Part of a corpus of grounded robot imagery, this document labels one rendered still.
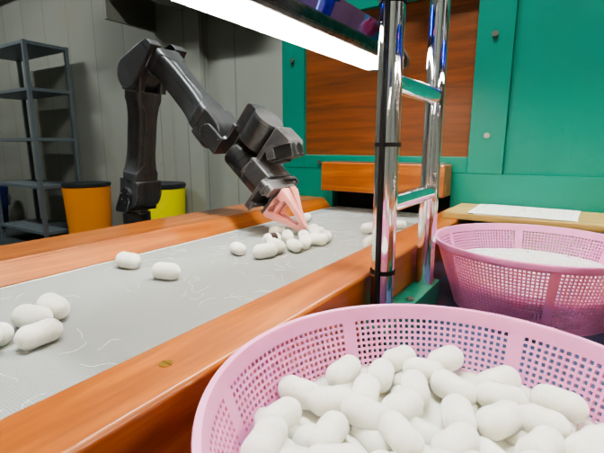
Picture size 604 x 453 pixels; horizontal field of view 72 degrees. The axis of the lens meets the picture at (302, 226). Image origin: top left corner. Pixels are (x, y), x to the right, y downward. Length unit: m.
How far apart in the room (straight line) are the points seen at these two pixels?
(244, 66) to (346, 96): 1.99
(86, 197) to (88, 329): 3.39
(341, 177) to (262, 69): 2.00
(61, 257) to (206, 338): 0.35
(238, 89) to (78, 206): 1.66
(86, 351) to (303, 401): 0.18
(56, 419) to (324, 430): 0.14
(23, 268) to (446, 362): 0.48
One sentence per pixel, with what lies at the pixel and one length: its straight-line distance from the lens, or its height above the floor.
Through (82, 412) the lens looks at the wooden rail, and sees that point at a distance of 0.26.
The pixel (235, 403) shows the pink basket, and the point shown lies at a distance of 0.27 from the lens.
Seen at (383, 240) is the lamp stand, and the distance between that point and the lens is 0.42.
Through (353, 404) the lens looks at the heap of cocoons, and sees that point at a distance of 0.28.
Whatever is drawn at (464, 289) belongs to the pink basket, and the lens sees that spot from 0.60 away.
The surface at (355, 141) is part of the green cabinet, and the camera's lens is 1.07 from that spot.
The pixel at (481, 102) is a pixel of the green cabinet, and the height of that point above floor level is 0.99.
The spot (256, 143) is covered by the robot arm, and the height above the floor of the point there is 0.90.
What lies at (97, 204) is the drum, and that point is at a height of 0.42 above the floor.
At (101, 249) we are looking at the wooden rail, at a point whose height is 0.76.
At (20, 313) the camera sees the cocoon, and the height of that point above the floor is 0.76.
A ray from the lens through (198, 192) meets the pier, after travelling 3.23.
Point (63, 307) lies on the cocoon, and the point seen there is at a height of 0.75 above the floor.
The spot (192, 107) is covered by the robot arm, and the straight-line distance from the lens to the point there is 0.85.
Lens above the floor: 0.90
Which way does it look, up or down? 11 degrees down
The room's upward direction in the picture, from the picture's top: straight up
